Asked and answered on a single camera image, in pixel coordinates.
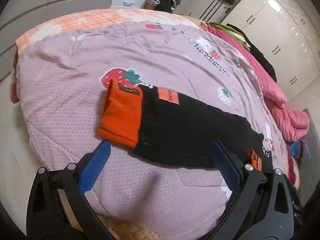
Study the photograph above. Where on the black sweatshirt with orange cuffs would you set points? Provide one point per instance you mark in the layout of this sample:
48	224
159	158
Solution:
170	128

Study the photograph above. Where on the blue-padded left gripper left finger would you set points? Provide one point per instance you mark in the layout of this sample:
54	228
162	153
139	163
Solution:
46	216

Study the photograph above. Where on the white built-in wardrobe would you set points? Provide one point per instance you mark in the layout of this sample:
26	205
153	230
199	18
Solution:
280	29

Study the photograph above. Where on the green garment on bed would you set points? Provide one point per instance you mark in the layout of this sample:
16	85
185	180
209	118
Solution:
231	32

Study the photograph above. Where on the striped multicolour cloth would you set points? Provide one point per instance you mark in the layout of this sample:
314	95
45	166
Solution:
299	149

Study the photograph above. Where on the pink quilted blanket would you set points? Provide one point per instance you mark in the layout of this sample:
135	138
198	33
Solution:
293	124

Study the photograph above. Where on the red patterned cloth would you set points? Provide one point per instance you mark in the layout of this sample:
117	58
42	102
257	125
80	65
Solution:
293	174

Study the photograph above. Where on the lilac strawberry print bedspread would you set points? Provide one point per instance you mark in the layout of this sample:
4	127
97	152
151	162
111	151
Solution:
61	78

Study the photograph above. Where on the black garment on bed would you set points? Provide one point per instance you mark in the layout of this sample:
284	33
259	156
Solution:
257	54

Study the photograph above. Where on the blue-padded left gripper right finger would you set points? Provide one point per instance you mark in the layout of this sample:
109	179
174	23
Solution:
260	206

